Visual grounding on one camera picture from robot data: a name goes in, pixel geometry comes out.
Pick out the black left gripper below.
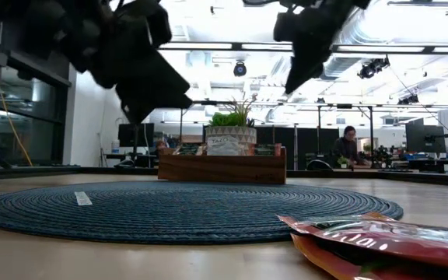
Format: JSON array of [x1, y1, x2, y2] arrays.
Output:
[[64, 0, 193, 125]]

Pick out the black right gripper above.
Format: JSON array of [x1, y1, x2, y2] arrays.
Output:
[[285, 0, 355, 94]]

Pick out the wooden tea organizer box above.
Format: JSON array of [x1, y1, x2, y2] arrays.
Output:
[[157, 146, 288, 185]]

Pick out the black computer monitor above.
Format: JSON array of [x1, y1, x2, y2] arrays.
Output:
[[405, 123, 447, 154], [117, 123, 156, 148]]

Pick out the black ceiling spotlight cluster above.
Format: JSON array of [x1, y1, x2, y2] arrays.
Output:
[[397, 94, 420, 106], [357, 57, 391, 80]]

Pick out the black office partition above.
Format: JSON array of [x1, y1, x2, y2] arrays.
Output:
[[254, 126, 340, 170]]

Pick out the long ceiling light bar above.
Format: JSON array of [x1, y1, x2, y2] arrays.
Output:
[[157, 40, 448, 54]]

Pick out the succulent in patterned white pot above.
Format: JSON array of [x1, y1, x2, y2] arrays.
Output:
[[205, 99, 257, 156]]

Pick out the person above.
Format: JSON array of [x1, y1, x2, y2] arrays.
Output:
[[332, 124, 373, 169]]

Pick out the background robot arms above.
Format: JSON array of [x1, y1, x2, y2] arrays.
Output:
[[363, 143, 397, 169]]

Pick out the round dark blue woven placemat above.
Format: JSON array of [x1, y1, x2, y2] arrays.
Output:
[[0, 180, 404, 246]]

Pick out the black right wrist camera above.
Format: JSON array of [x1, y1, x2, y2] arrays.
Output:
[[273, 11, 299, 43]]

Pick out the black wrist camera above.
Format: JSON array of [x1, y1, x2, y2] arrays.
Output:
[[273, 11, 299, 43], [152, 4, 173, 48]]

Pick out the black ceiling camera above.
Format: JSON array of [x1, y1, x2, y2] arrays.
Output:
[[233, 61, 248, 78]]

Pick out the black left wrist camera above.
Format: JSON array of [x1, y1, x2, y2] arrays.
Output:
[[152, 4, 173, 48]]

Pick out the black aluminium table frame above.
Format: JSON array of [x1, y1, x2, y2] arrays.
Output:
[[0, 165, 448, 188]]

